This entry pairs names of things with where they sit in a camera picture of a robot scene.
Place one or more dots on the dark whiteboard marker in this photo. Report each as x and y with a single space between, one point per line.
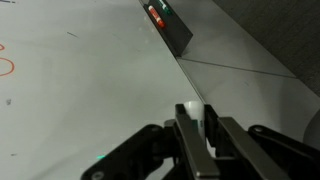
165 6

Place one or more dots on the gripper left finger metal bar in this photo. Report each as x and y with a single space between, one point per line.
196 150

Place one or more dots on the white whiteboard panel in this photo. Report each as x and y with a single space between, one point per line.
83 100

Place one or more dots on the white green whiteboard marker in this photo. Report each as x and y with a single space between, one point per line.
195 110

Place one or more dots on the gripper right finger metal bar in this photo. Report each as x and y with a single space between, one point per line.
243 150

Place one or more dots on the red whiteboard marker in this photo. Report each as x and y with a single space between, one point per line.
156 16

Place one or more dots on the black whiteboard marker tray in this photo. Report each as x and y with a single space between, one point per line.
176 33

